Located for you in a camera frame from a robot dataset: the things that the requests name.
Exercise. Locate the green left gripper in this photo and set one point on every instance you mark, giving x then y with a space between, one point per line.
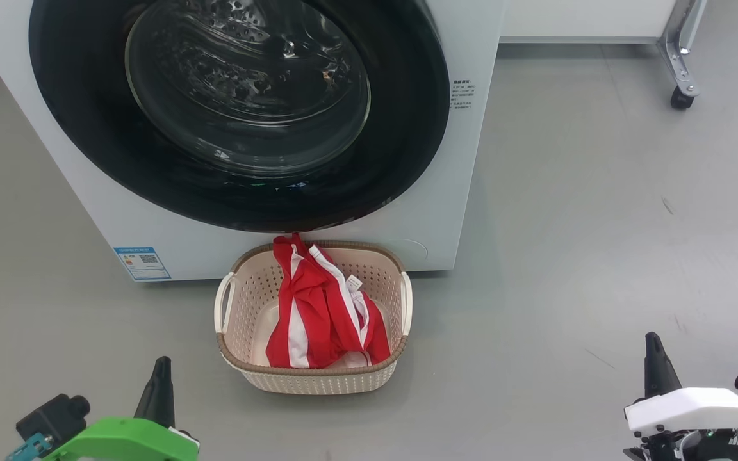
125 442

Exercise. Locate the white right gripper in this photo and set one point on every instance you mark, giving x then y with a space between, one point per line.
696 410

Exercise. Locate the red white striped garment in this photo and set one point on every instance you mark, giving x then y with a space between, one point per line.
318 320

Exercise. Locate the black round glass washer door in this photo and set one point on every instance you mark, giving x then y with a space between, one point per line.
401 128

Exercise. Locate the cream perforated laundry basket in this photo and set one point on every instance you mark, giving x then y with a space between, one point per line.
318 381

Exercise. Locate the white front-load washing machine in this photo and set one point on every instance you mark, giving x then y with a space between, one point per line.
471 192

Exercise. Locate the blue energy label sticker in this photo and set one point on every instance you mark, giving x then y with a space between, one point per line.
141 264

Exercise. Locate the black caster wheel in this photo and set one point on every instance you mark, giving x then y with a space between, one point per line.
681 99

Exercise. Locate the silver metal cabinet leg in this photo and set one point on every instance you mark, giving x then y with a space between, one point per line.
680 45

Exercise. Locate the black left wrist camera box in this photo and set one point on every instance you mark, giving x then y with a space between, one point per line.
49 416

